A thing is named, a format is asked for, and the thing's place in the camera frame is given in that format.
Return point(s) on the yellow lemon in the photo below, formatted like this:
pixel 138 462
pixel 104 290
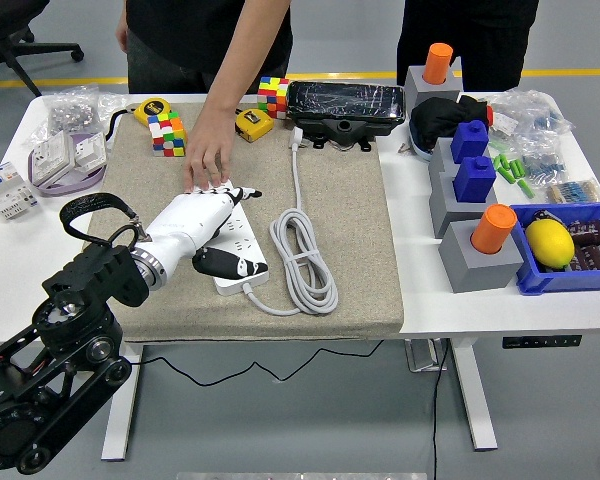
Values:
pixel 550 242

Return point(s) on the clear bag of resistors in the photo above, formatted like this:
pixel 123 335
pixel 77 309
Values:
pixel 575 191

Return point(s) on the black office chair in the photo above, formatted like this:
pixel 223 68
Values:
pixel 10 15

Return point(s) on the yellow tape measure black label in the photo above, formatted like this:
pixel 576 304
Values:
pixel 152 109

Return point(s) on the person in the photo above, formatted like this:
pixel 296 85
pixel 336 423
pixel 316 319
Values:
pixel 180 30
pixel 470 30

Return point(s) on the grey block round hole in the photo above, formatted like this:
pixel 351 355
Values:
pixel 475 272
pixel 430 92

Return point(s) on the large clear plastic bag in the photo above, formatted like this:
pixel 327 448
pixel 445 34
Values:
pixel 530 115

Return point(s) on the white wall socket panel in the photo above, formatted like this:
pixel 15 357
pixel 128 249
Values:
pixel 87 150
pixel 52 157

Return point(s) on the white circuit breaker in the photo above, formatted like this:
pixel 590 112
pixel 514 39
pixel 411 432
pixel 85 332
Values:
pixel 10 197

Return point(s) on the blue square peg block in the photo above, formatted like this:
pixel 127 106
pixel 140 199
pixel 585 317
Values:
pixel 469 142
pixel 474 180

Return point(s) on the green plastic wall anchor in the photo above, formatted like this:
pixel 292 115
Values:
pixel 497 145
pixel 507 173
pixel 517 167
pixel 500 162
pixel 526 189

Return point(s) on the black table control panel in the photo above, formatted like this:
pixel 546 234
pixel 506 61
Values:
pixel 542 342

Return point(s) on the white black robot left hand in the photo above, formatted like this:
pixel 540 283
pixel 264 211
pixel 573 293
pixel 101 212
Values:
pixel 185 225

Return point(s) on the white blue curved object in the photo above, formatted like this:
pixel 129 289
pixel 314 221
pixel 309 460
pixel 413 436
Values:
pixel 422 150

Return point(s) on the yellow tape measure silver clip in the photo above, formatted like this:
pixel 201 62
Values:
pixel 255 125

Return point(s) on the person's left hand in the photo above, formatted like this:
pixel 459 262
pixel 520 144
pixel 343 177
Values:
pixel 211 150

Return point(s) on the purple plastic tray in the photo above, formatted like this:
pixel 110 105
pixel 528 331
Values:
pixel 70 189

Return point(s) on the person's left forearm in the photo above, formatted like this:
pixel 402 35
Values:
pixel 250 45

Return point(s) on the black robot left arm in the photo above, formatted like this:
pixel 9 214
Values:
pixel 45 395

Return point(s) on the silver metal bracket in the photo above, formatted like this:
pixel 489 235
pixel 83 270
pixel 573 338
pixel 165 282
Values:
pixel 422 356

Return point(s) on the white table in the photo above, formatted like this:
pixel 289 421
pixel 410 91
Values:
pixel 455 315

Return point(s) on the clear bag blue components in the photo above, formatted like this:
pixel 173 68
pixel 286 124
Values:
pixel 542 167

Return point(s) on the small red object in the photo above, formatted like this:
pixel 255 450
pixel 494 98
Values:
pixel 490 116

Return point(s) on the white power strip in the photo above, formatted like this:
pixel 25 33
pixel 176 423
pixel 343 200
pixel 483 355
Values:
pixel 245 235

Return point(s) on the black device wrapped in film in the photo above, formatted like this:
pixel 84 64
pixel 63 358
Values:
pixel 345 105

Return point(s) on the orange cylinder peg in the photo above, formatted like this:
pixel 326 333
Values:
pixel 437 62
pixel 492 230

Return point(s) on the grey-brown fabric mat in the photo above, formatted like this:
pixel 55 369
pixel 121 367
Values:
pixel 330 225

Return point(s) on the small black yellow tool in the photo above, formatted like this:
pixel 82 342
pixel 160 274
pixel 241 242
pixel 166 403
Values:
pixel 542 216

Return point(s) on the clear bag of screws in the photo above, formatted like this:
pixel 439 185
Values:
pixel 70 112

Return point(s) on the blue plastic bin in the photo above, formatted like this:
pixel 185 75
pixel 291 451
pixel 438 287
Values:
pixel 555 282

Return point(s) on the person's right forearm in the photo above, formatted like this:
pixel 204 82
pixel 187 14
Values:
pixel 121 30

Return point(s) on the colourful twisted puzzle cube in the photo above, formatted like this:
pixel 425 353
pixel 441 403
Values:
pixel 169 135

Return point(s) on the black cloth bundle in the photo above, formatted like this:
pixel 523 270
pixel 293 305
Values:
pixel 435 120

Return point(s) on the dark brown capacitors pile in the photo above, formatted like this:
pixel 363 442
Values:
pixel 595 250

